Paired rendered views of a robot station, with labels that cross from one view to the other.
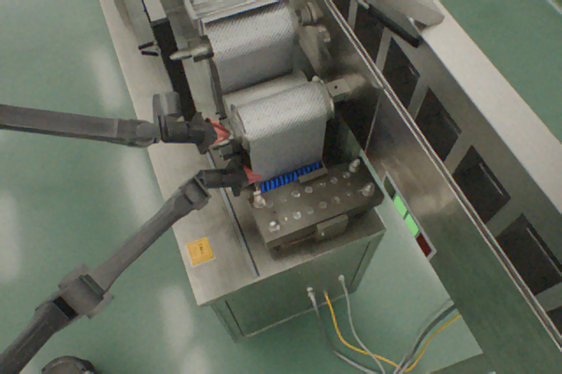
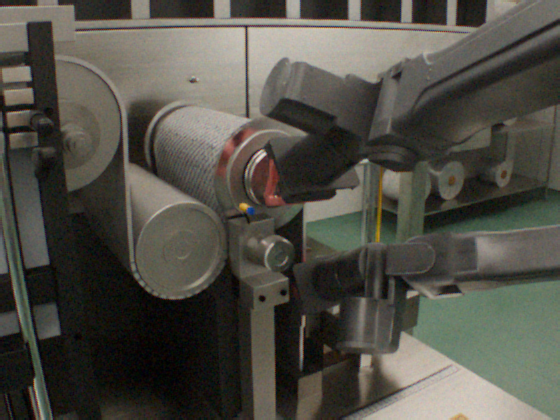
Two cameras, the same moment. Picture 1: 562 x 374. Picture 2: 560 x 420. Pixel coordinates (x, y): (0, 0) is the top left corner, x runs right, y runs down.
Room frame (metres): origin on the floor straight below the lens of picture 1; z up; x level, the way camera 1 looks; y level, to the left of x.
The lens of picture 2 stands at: (0.86, 0.77, 1.42)
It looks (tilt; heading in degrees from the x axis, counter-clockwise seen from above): 18 degrees down; 257
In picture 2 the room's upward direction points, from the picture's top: straight up
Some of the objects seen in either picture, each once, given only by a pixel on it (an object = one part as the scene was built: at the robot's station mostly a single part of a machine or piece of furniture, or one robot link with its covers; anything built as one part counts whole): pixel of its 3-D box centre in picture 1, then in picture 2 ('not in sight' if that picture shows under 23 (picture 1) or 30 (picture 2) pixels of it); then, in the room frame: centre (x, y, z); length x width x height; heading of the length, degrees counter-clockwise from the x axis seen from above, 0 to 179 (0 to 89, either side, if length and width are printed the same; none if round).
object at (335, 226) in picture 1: (331, 228); not in sight; (0.54, -0.16, 0.97); 0.10 x 0.03 x 0.11; 110
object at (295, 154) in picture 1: (288, 158); (261, 243); (0.72, -0.03, 1.11); 0.23 x 0.01 x 0.18; 110
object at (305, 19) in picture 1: (300, 17); not in sight; (1.07, -0.08, 1.34); 0.07 x 0.07 x 0.07; 20
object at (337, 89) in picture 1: (337, 88); not in sight; (0.84, -0.18, 1.28); 0.06 x 0.05 x 0.02; 110
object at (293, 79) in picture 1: (267, 101); (147, 221); (0.89, 0.03, 1.18); 0.26 x 0.12 x 0.12; 110
